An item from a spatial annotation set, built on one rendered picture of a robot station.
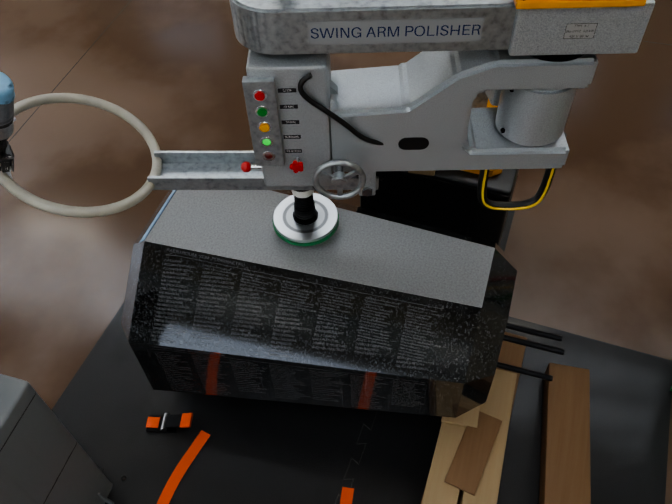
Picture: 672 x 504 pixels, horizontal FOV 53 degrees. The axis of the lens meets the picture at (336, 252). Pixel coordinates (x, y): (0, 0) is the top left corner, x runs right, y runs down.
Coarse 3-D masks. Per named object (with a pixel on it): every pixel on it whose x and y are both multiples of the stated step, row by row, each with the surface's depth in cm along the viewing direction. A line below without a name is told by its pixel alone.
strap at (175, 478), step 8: (200, 432) 270; (200, 440) 268; (192, 448) 266; (200, 448) 266; (184, 456) 264; (192, 456) 264; (184, 464) 262; (176, 472) 260; (184, 472) 260; (168, 480) 258; (176, 480) 258; (168, 488) 256; (344, 488) 254; (352, 488) 254; (160, 496) 254; (168, 496) 254; (344, 496) 252; (352, 496) 252
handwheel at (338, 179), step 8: (336, 160) 180; (344, 160) 180; (320, 168) 181; (336, 168) 188; (352, 168) 181; (360, 168) 182; (312, 176) 185; (328, 176) 184; (336, 176) 184; (344, 176) 184; (352, 176) 184; (360, 176) 184; (336, 184) 185; (344, 184) 185; (360, 184) 186; (320, 192) 188; (328, 192) 190; (352, 192) 189
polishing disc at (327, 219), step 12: (288, 204) 224; (324, 204) 224; (276, 216) 221; (288, 216) 221; (324, 216) 220; (336, 216) 220; (276, 228) 218; (288, 228) 217; (300, 228) 217; (312, 228) 217; (324, 228) 217; (300, 240) 214; (312, 240) 214
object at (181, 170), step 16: (176, 160) 208; (192, 160) 208; (208, 160) 208; (224, 160) 208; (240, 160) 208; (160, 176) 199; (176, 176) 199; (192, 176) 199; (208, 176) 199; (224, 176) 199; (240, 176) 199; (256, 176) 199; (368, 192) 198
